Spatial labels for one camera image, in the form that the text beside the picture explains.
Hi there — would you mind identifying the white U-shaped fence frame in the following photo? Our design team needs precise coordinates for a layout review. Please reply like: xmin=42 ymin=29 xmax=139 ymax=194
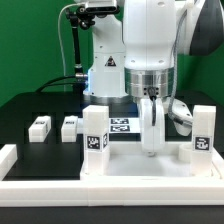
xmin=0 ymin=144 xmax=224 ymax=207

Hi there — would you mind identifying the overhead camera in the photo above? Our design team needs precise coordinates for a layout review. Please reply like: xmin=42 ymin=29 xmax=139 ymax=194
xmin=79 ymin=0 xmax=119 ymax=15

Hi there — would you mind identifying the white cable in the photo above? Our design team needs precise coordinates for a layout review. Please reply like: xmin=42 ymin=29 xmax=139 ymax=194
xmin=57 ymin=3 xmax=84 ymax=92

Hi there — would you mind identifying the grey braided wrist cable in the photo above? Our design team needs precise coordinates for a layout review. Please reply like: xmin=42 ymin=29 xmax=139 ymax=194
xmin=167 ymin=9 xmax=193 ymax=116

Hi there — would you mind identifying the black cable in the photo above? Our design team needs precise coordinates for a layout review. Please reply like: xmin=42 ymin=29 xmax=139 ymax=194
xmin=35 ymin=75 xmax=88 ymax=93

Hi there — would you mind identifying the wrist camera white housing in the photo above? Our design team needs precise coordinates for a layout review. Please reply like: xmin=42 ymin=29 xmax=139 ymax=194
xmin=168 ymin=99 xmax=193 ymax=136

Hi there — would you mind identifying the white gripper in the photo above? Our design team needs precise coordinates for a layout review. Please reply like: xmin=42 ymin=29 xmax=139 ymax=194
xmin=138 ymin=99 xmax=165 ymax=155

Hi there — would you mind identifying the white desk tabletop tray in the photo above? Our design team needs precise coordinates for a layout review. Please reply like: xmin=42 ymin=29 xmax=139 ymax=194
xmin=80 ymin=142 xmax=224 ymax=179

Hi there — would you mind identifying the fiducial marker sheet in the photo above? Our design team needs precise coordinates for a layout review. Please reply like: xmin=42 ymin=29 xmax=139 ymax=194
xmin=77 ymin=117 xmax=142 ymax=135

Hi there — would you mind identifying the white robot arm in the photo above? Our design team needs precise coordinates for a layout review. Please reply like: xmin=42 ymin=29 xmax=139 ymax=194
xmin=75 ymin=0 xmax=224 ymax=155

